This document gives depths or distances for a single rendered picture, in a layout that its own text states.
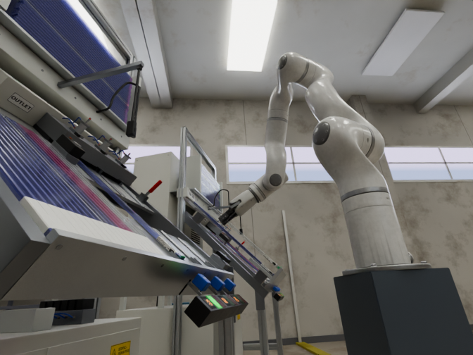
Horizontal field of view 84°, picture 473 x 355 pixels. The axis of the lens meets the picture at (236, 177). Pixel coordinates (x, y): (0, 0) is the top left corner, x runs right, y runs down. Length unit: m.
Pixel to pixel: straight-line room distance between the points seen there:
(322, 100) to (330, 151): 0.23
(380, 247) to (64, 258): 0.61
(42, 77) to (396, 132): 6.11
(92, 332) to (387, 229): 0.77
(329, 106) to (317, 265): 3.85
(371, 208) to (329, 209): 4.20
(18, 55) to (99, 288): 0.79
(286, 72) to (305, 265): 3.78
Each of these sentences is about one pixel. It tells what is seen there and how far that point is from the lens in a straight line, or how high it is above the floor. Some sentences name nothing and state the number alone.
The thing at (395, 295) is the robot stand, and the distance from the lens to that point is 0.66.
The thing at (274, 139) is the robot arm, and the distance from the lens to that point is 1.10.
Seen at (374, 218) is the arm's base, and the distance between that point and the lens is 0.72.
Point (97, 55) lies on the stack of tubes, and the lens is 1.29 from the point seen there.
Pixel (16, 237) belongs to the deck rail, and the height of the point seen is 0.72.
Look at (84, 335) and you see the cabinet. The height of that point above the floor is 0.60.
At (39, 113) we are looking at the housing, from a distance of 1.00.
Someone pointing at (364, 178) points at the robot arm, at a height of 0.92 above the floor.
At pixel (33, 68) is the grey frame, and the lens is 1.06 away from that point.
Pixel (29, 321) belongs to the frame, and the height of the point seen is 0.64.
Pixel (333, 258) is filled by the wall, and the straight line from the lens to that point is 4.72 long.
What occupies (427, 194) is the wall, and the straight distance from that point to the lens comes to 6.08.
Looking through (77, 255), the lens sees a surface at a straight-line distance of 0.33.
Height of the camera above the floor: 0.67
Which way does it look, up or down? 24 degrees up
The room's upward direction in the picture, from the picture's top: 3 degrees counter-clockwise
